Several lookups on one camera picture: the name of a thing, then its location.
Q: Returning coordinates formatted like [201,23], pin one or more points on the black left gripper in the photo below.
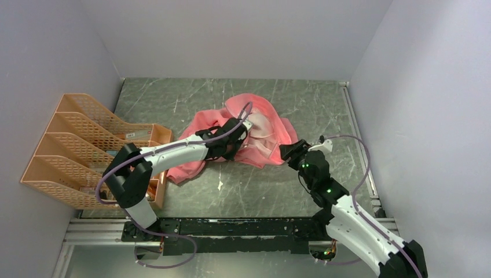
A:
[231,156]

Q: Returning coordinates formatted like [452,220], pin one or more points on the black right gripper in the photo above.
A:
[295,150]

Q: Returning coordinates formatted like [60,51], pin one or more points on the pink zip-up jacket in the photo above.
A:
[268,131]

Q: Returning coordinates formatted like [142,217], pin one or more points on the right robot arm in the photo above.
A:
[343,220]

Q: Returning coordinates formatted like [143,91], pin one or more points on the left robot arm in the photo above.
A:
[129,174]

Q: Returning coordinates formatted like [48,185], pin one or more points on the orange mesh file rack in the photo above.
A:
[75,149]

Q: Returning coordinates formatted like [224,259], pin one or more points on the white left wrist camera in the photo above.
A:
[248,125]

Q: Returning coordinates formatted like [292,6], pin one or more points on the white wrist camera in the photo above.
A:
[248,125]
[324,145]

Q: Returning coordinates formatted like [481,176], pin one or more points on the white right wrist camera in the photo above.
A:
[324,145]

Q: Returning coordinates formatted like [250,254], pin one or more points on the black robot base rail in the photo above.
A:
[179,236]

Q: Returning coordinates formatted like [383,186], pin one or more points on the aluminium table frame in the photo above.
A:
[107,232]

